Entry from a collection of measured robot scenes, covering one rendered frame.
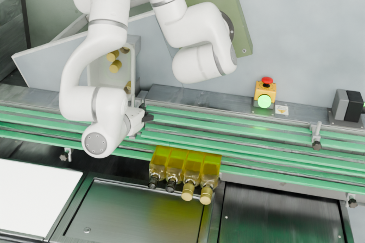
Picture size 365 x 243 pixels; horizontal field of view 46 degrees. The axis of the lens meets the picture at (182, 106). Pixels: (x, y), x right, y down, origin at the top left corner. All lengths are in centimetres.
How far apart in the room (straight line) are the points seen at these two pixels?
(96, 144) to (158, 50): 71
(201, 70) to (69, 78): 37
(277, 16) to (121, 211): 82
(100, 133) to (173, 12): 37
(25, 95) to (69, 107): 87
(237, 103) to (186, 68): 44
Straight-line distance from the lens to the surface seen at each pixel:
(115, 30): 93
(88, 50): 94
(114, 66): 157
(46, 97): 175
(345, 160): 155
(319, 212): 165
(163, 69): 160
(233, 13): 141
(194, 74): 115
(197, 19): 110
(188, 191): 135
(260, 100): 149
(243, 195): 164
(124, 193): 155
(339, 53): 155
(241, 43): 144
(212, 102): 153
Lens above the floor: 216
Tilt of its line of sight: 58 degrees down
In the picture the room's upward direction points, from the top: 161 degrees counter-clockwise
